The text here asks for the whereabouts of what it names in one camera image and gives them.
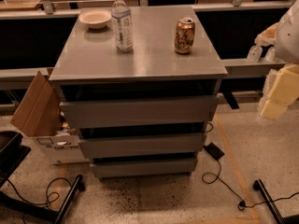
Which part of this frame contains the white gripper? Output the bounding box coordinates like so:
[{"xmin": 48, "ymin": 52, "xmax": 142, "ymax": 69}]
[{"xmin": 258, "ymin": 64, "xmax": 299, "ymax": 119}]

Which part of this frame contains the grey drawer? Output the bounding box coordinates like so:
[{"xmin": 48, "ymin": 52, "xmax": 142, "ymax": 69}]
[
  {"xmin": 78, "ymin": 133, "xmax": 206, "ymax": 159},
  {"xmin": 60, "ymin": 96, "xmax": 218, "ymax": 128},
  {"xmin": 90, "ymin": 158, "xmax": 197, "ymax": 178}
]

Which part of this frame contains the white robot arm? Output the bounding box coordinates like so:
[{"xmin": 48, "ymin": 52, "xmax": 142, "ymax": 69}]
[{"xmin": 254, "ymin": 0, "xmax": 299, "ymax": 119}]

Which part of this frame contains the grey top drawer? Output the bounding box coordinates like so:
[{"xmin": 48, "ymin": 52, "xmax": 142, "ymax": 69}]
[{"xmin": 60, "ymin": 96, "xmax": 218, "ymax": 128}]

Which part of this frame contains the grey drawer cabinet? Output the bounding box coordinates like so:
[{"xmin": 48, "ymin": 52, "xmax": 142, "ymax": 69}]
[{"xmin": 50, "ymin": 7, "xmax": 227, "ymax": 164}]

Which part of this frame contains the grey bottom drawer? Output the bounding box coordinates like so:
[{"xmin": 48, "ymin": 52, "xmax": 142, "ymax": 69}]
[{"xmin": 90, "ymin": 158, "xmax": 197, "ymax": 178}]

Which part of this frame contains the open cardboard box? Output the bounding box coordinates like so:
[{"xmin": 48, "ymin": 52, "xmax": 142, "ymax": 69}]
[{"xmin": 10, "ymin": 72, "xmax": 88, "ymax": 164}]

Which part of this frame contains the right sanitizer pump bottle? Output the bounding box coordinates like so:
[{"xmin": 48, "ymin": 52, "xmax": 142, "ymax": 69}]
[{"xmin": 264, "ymin": 47, "xmax": 278, "ymax": 63}]

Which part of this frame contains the sanitizer pump bottle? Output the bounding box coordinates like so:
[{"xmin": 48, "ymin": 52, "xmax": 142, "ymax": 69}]
[
  {"xmin": 264, "ymin": 47, "xmax": 278, "ymax": 63},
  {"xmin": 247, "ymin": 45, "xmax": 263, "ymax": 63}
]

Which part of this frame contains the left sanitizer pump bottle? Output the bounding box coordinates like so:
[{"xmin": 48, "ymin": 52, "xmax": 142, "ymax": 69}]
[{"xmin": 247, "ymin": 45, "xmax": 263, "ymax": 63}]

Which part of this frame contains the black power adapter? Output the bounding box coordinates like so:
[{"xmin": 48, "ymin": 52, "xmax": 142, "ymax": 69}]
[{"xmin": 204, "ymin": 143, "xmax": 224, "ymax": 161}]

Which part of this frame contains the black stand leg right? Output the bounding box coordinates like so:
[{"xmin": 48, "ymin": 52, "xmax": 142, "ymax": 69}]
[{"xmin": 253, "ymin": 179, "xmax": 299, "ymax": 224}]

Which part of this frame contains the gold drink can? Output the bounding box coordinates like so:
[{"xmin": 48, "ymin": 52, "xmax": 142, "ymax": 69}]
[{"xmin": 174, "ymin": 17, "xmax": 195, "ymax": 54}]

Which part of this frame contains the clear plastic water bottle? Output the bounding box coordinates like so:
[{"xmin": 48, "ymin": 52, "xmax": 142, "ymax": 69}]
[{"xmin": 111, "ymin": 0, "xmax": 134, "ymax": 52}]

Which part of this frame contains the white paper bowl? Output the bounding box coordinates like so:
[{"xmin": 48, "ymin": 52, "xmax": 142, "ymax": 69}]
[{"xmin": 78, "ymin": 9, "xmax": 111, "ymax": 30}]

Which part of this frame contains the metal railing shelf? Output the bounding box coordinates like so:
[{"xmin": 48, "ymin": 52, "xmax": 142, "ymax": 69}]
[{"xmin": 0, "ymin": 0, "xmax": 299, "ymax": 91}]

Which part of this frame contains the black stand base left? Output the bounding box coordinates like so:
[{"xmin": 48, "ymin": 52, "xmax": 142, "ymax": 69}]
[{"xmin": 0, "ymin": 131, "xmax": 86, "ymax": 224}]

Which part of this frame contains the black floor cable right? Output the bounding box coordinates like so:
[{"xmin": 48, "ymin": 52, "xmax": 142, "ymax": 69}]
[{"xmin": 201, "ymin": 159, "xmax": 299, "ymax": 212}]

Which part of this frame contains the black floor cable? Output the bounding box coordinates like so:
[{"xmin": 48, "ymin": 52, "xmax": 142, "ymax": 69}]
[
  {"xmin": 201, "ymin": 159, "xmax": 299, "ymax": 212},
  {"xmin": 7, "ymin": 176, "xmax": 73, "ymax": 224}
]

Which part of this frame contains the black floor cable left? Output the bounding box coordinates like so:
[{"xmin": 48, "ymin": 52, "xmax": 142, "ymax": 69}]
[{"xmin": 7, "ymin": 176, "xmax": 73, "ymax": 224}]

